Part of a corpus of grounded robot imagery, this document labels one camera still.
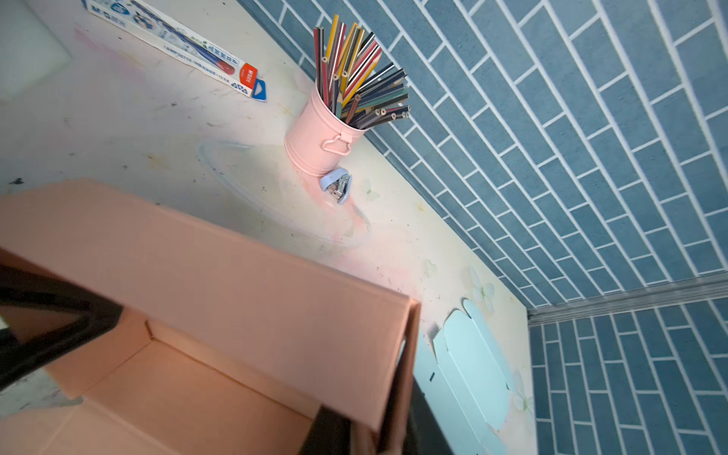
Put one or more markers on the white pen box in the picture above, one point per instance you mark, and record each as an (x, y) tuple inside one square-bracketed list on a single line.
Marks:
[(181, 43)]

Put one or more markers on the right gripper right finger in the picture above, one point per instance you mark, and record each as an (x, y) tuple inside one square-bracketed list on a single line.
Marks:
[(424, 436)]

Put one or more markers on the pink pencil cup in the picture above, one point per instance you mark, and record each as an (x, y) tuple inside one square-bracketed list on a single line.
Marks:
[(318, 140)]

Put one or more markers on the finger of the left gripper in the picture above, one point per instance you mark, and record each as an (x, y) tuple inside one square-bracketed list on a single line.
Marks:
[(46, 319)]

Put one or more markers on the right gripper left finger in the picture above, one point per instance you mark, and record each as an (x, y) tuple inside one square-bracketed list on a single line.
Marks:
[(330, 434)]

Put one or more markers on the small blue stapler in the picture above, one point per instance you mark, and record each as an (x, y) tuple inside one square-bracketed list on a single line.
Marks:
[(338, 183)]

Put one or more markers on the light blue flat paper box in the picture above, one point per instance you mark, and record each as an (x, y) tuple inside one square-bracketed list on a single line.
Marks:
[(466, 382)]

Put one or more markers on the bundle of coloured pencils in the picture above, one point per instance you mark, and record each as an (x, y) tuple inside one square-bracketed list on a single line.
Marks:
[(350, 81)]

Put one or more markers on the orange paper box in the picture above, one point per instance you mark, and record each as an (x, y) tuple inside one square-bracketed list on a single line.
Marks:
[(224, 346)]

